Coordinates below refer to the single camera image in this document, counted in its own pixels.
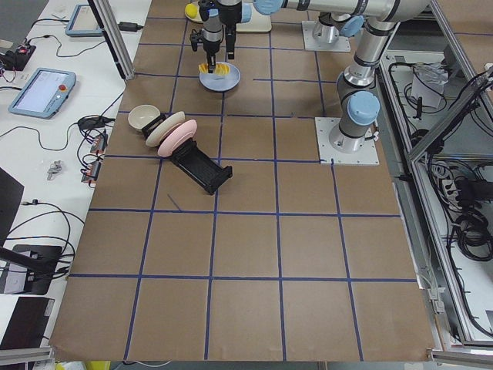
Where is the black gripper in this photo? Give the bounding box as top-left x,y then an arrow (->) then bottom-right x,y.
203,29 -> 223,73
225,23 -> 236,60

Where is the sliced bread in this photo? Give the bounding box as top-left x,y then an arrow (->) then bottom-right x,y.
198,62 -> 230,77

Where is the blue plate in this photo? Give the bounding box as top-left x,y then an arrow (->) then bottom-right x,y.
199,62 -> 241,93

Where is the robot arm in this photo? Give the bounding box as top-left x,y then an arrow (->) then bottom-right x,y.
189,1 -> 364,76
214,1 -> 429,154

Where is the pink plate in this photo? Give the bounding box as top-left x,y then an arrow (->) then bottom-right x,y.
157,119 -> 197,157

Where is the cream plate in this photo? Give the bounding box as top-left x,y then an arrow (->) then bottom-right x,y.
146,111 -> 186,147

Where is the cream tray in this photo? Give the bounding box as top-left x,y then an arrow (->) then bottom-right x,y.
236,14 -> 272,33

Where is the yellow lemon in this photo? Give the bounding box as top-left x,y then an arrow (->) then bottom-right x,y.
185,3 -> 202,22

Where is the black power adapter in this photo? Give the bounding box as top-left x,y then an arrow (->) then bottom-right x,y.
118,22 -> 143,32

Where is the cream bowl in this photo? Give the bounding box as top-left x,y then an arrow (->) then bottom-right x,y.
127,104 -> 161,131

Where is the black dish rack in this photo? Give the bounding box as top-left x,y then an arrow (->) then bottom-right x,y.
141,113 -> 233,195

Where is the small teach pendant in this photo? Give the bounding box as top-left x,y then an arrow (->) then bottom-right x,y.
65,4 -> 102,37

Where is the large teach pendant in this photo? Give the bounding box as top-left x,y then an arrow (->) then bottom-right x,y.
8,68 -> 77,119

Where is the black monitor stand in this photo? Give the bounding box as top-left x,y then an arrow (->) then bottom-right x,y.
1,244 -> 62,295

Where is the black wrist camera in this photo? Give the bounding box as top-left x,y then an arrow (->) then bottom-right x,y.
189,29 -> 203,52

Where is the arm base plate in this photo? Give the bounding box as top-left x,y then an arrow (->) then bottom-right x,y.
315,117 -> 380,166
302,21 -> 350,52

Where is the aluminium frame post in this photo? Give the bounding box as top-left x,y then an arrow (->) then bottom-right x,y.
88,0 -> 135,81

